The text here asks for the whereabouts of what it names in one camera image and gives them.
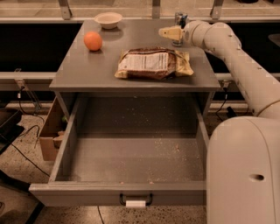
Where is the black floor stand bar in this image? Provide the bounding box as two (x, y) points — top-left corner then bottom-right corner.
(227, 107), (236, 118)

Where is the black cable left floor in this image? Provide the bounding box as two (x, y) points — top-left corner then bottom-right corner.
(0, 87), (51, 178)

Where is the orange fruit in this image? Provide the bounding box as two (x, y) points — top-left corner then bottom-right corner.
(84, 31), (102, 51)

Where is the white paper bowl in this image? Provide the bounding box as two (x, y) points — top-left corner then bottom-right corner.
(94, 12), (123, 30)

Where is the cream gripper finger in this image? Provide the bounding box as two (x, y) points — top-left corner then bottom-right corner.
(158, 25), (185, 40)

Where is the black and white drawer handle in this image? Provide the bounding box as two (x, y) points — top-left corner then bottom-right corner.
(119, 194), (153, 208)

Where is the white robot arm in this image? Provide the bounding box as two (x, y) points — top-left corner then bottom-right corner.
(158, 21), (280, 224)

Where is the open grey top drawer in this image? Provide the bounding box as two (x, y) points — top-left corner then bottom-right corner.
(30, 95), (208, 207)

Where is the black cable right floor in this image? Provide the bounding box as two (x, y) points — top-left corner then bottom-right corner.
(214, 87), (229, 123)

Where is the silver blue redbull can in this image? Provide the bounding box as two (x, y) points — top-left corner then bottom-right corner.
(172, 12), (188, 47)

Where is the black cable floor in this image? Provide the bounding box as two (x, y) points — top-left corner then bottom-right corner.
(0, 87), (51, 178)
(214, 87), (229, 123)

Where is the brown chip bag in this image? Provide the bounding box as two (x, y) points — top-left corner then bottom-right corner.
(115, 47), (193, 80)

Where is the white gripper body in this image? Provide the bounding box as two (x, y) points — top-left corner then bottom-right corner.
(184, 20), (210, 47)

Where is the black furniture at left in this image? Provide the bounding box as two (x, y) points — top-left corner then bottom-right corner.
(0, 108), (45, 224)

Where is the brown cardboard box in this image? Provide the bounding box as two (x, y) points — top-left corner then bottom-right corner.
(39, 99), (67, 161)

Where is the grey wooden cabinet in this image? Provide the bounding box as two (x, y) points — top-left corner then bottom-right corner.
(50, 19), (220, 116)

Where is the metal rail bracket left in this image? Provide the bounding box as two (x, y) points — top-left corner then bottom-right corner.
(15, 78), (42, 114)

